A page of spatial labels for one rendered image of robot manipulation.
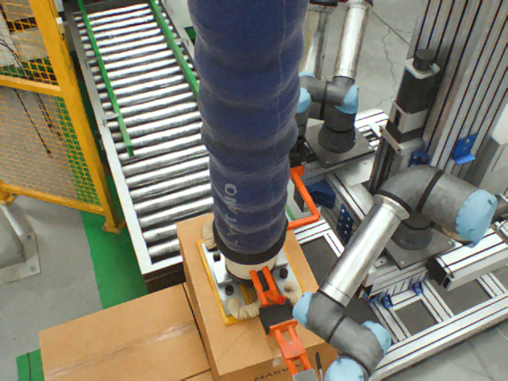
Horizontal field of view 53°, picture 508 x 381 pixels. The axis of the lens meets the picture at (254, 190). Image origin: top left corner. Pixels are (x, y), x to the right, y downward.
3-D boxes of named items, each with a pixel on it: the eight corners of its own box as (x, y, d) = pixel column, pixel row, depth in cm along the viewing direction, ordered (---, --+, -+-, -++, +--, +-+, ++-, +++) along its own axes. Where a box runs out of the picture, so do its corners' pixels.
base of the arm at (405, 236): (414, 208, 183) (421, 190, 175) (440, 240, 174) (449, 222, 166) (379, 222, 179) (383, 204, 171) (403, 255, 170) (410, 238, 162)
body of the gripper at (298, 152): (288, 167, 179) (290, 142, 170) (279, 151, 184) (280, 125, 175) (309, 162, 181) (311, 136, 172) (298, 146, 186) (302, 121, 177)
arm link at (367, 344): (354, 304, 117) (327, 340, 111) (398, 333, 112) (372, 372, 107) (348, 320, 123) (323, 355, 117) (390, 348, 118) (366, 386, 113)
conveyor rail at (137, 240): (69, 28, 371) (61, 3, 357) (76, 26, 372) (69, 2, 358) (148, 293, 232) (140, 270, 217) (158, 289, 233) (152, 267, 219)
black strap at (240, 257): (204, 214, 164) (203, 206, 161) (272, 195, 169) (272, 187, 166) (225, 272, 150) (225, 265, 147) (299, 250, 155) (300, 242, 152)
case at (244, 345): (186, 278, 220) (175, 222, 190) (274, 253, 228) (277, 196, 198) (225, 417, 183) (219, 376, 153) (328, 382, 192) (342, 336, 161)
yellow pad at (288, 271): (246, 228, 188) (245, 221, 184) (271, 221, 190) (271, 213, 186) (280, 309, 167) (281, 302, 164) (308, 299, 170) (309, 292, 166)
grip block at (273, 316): (257, 313, 155) (257, 304, 151) (287, 303, 158) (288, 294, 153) (267, 338, 150) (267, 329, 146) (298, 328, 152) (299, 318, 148)
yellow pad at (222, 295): (195, 243, 184) (194, 235, 180) (222, 236, 186) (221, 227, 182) (225, 327, 163) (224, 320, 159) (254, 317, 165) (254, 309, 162)
